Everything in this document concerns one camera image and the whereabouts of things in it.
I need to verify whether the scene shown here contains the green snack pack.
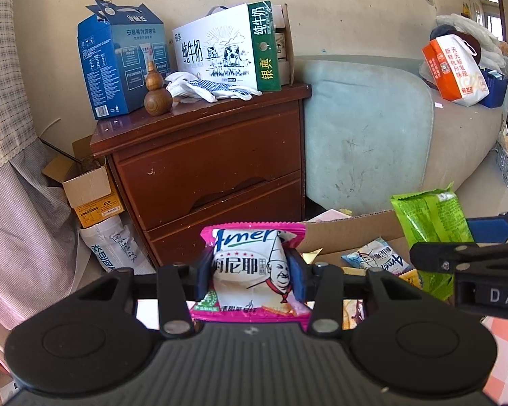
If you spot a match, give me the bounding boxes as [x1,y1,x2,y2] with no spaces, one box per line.
[390,181,477,302]

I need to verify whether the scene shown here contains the blue white Amer snack pack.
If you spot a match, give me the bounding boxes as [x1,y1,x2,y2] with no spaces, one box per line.
[341,238,413,276]

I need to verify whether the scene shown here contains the pink white Amer snack pack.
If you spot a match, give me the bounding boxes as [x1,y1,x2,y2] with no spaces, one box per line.
[190,222,311,328]

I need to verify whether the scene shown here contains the croissant snack pack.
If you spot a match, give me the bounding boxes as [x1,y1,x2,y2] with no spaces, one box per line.
[342,300,364,330]

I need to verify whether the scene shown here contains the yellow waffle snack pack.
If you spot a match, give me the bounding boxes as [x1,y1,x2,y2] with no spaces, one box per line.
[399,269,422,289]

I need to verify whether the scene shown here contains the cut milk carton box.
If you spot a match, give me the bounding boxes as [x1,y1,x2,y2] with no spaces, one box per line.
[297,211,409,267]

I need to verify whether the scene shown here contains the white printed bag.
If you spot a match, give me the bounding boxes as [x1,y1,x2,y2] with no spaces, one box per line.
[80,216,155,275]

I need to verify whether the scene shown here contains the light blue sofa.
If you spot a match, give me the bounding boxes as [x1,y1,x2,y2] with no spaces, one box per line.
[295,55,508,215]

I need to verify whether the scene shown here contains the dark wooden nightstand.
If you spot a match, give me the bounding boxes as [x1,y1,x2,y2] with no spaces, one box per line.
[90,84,311,266]

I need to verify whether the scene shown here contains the orange white paper bag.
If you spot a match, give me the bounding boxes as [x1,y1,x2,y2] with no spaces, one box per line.
[422,34,489,107]

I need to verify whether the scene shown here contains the checkered pink fabric cover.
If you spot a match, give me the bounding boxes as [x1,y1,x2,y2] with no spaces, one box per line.
[0,0,90,330]

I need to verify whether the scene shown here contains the open small cardboard box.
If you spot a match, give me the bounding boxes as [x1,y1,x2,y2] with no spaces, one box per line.
[42,136,125,228]

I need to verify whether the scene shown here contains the wooden gourd ornament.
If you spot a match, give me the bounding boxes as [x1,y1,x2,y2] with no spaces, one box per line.
[144,61,173,116]

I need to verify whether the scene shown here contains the white work gloves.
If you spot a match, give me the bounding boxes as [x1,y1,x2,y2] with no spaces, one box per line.
[165,71,262,104]

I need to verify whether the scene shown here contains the grey white carton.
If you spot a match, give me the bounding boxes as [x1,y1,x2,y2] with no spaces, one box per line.
[272,4,294,85]

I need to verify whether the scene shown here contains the white green milk carton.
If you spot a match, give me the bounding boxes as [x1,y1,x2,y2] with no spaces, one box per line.
[172,0,281,93]

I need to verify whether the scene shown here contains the blue gift box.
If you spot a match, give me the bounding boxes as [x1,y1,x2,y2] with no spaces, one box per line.
[77,0,170,120]

